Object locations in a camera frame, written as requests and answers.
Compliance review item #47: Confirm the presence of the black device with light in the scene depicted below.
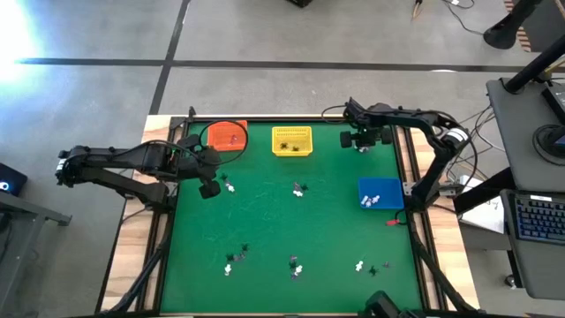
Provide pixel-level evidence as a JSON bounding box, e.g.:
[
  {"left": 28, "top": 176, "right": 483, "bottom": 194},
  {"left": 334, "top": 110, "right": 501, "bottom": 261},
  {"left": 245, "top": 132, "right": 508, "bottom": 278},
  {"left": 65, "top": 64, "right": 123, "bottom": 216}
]
[{"left": 0, "top": 162, "right": 28, "bottom": 198}]

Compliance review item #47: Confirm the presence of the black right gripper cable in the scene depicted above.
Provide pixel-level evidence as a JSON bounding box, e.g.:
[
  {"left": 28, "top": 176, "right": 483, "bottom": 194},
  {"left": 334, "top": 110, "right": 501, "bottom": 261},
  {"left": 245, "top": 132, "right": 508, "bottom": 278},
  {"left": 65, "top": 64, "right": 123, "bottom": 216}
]
[{"left": 320, "top": 103, "right": 354, "bottom": 126}]

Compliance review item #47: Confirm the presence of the black desk support beam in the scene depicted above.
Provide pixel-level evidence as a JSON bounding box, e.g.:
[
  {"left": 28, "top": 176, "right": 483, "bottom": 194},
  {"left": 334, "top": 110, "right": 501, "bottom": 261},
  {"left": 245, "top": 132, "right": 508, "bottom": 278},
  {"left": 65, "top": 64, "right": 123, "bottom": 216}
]
[{"left": 453, "top": 166, "right": 517, "bottom": 216}]

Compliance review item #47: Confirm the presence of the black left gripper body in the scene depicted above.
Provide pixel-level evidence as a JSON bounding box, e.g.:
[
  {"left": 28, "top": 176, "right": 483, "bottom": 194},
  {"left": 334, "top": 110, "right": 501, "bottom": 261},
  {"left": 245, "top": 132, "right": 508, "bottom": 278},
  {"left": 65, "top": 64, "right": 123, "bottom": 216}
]
[{"left": 174, "top": 134, "right": 222, "bottom": 201}]

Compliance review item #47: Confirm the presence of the dark box with striped edge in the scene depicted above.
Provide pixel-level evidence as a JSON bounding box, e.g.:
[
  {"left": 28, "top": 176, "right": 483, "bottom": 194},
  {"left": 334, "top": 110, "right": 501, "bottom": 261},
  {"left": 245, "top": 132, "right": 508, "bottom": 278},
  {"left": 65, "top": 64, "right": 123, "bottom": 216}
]
[{"left": 502, "top": 0, "right": 565, "bottom": 53}]

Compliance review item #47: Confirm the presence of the grey side desk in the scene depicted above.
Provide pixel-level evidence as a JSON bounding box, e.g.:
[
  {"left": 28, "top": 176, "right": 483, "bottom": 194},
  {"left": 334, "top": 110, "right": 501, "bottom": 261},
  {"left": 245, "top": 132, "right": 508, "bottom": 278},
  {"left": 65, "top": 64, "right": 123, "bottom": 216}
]
[{"left": 0, "top": 189, "right": 73, "bottom": 318}]

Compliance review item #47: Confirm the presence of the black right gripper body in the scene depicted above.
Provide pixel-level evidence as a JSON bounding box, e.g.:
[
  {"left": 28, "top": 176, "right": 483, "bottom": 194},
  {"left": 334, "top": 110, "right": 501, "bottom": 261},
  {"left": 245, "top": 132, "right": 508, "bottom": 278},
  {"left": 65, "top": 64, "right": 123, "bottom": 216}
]
[{"left": 338, "top": 126, "right": 395, "bottom": 152}]

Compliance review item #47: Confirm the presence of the black box device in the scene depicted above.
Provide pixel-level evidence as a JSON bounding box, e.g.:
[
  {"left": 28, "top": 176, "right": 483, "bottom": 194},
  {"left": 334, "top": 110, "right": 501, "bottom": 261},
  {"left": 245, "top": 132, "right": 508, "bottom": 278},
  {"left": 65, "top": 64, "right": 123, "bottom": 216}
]
[{"left": 541, "top": 81, "right": 565, "bottom": 125}]

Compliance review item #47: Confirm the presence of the black aluminium table frame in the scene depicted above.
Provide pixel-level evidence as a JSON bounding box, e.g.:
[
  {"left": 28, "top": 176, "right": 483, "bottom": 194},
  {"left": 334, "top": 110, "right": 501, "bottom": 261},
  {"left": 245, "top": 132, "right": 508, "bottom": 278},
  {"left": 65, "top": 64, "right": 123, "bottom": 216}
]
[{"left": 94, "top": 104, "right": 480, "bottom": 318}]

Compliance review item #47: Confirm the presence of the green table mat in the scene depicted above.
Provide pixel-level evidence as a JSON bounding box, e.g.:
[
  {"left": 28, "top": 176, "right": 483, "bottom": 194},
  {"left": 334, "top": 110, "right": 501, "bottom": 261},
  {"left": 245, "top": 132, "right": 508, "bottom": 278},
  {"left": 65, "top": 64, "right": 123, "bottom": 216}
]
[{"left": 161, "top": 121, "right": 425, "bottom": 315}]

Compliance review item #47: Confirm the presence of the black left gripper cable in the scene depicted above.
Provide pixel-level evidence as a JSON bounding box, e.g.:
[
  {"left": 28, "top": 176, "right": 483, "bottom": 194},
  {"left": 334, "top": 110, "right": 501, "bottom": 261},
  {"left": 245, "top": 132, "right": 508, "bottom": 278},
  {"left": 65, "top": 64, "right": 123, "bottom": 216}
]
[{"left": 132, "top": 118, "right": 250, "bottom": 168}]

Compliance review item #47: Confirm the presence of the black stand base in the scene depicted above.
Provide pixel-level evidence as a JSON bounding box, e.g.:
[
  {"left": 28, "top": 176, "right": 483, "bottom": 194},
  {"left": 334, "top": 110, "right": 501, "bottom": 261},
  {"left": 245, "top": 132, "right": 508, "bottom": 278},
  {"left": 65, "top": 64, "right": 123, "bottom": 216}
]
[{"left": 483, "top": 0, "right": 544, "bottom": 49}]

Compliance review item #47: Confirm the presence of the white paper sheet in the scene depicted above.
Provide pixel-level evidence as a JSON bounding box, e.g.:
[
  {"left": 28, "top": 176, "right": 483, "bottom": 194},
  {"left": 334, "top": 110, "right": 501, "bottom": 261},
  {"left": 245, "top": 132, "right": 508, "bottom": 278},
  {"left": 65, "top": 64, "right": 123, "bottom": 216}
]
[{"left": 458, "top": 183, "right": 507, "bottom": 235}]

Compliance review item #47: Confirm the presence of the black slanted pole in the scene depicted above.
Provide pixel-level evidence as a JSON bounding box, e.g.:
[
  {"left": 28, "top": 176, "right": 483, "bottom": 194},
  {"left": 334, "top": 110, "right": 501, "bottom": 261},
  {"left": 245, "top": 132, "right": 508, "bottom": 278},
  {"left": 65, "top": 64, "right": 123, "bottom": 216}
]
[{"left": 504, "top": 34, "right": 565, "bottom": 95}]

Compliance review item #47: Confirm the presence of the orange plastic basket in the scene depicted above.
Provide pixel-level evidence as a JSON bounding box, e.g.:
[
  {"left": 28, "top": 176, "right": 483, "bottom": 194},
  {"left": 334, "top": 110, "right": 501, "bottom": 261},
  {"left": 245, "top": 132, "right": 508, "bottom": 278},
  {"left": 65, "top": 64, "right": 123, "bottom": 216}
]
[{"left": 207, "top": 119, "right": 248, "bottom": 153}]

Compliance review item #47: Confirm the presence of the yellow plastic basket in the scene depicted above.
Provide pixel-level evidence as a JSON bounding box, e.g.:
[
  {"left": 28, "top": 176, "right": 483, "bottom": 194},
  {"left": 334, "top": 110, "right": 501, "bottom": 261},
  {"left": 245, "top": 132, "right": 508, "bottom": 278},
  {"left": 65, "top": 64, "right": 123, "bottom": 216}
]
[{"left": 271, "top": 125, "right": 313, "bottom": 158}]

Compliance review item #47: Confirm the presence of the blue plastic basket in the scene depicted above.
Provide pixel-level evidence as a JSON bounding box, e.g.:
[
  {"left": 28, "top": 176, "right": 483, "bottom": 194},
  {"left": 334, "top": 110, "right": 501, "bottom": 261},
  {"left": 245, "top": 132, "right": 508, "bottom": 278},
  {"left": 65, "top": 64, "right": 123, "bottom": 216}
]
[{"left": 358, "top": 177, "right": 405, "bottom": 211}]

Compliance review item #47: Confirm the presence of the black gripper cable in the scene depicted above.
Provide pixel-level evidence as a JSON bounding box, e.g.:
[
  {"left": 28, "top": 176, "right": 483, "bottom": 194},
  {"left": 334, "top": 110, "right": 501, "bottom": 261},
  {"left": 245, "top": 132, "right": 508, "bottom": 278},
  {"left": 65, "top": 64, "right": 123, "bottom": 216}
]
[
  {"left": 132, "top": 118, "right": 250, "bottom": 168},
  {"left": 320, "top": 103, "right": 354, "bottom": 126}
]

